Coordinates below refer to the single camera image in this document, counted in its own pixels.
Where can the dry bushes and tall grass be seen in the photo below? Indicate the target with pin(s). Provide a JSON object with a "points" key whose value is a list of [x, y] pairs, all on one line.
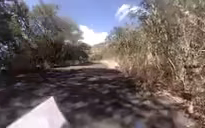
{"points": [[170, 50]]}

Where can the row of dark trees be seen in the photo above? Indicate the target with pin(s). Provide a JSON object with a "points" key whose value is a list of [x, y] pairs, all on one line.
{"points": [[30, 40]]}

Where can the distant wooded hillside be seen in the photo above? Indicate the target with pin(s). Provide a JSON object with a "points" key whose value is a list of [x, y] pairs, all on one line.
{"points": [[97, 50]]}

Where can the grey-brown dirt road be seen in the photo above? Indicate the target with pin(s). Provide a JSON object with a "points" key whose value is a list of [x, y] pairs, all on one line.
{"points": [[100, 96]]}

